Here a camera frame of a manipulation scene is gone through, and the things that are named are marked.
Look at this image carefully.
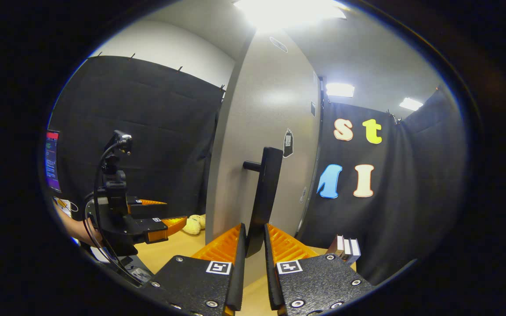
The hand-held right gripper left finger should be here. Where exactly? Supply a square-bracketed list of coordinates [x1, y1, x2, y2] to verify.
[141, 223, 247, 316]

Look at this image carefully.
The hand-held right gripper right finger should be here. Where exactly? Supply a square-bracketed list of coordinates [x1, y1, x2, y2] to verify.
[264, 223, 375, 316]

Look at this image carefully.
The black door handle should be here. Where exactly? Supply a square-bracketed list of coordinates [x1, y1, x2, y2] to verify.
[242, 147, 284, 259]

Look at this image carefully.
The grey cabinet door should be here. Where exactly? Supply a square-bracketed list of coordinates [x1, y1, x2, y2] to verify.
[205, 29, 324, 288]

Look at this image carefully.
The yellow plush toy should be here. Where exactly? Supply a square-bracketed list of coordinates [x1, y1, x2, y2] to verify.
[182, 214, 206, 236]

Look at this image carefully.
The purple spine book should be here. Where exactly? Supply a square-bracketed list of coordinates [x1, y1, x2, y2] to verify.
[327, 235, 345, 259]

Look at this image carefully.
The black backdrop cloth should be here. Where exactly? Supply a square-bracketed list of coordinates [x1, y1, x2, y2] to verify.
[47, 55, 471, 286]

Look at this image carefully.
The computer monitor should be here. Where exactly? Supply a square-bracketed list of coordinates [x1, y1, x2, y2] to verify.
[44, 129, 63, 194]

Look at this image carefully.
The ceiling light panel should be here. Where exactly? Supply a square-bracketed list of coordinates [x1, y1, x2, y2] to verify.
[398, 97, 424, 111]
[325, 82, 356, 98]
[235, 0, 348, 32]

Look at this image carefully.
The black cable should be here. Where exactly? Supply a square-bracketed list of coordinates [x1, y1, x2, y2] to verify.
[83, 140, 145, 286]

